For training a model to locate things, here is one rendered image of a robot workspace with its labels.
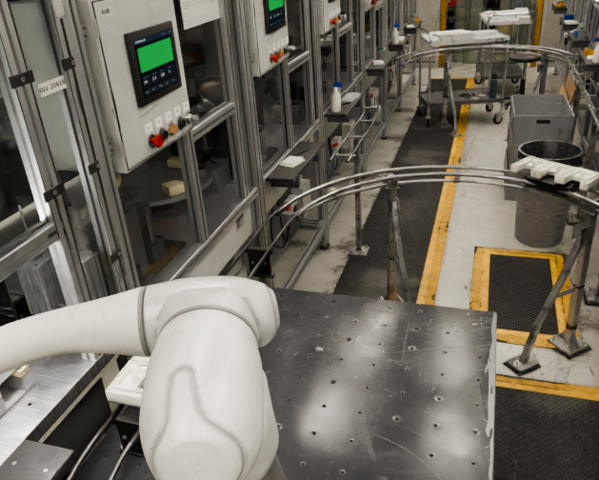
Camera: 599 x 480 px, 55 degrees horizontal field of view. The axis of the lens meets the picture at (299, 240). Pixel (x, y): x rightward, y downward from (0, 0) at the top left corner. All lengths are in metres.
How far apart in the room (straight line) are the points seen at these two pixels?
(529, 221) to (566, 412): 1.53
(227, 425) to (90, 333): 0.29
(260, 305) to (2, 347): 0.34
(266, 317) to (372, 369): 1.14
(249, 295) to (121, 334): 0.18
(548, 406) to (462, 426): 1.16
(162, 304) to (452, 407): 1.16
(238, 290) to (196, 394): 0.21
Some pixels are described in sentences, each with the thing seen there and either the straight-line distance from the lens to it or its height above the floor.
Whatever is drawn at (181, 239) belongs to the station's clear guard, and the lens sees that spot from 2.09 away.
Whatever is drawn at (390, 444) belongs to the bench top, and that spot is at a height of 0.68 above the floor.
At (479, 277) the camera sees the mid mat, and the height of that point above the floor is 0.01.
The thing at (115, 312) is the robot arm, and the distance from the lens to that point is 0.83.
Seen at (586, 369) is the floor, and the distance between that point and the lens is 3.13.
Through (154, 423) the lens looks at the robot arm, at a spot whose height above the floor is 1.48.
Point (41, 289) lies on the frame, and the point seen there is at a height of 1.08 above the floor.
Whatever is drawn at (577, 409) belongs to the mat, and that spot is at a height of 0.01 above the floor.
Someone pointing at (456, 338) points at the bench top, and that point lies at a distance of 2.04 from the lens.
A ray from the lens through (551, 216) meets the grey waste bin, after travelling 3.98.
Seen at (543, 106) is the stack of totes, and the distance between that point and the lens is 5.12.
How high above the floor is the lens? 1.91
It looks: 28 degrees down
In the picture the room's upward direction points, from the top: 4 degrees counter-clockwise
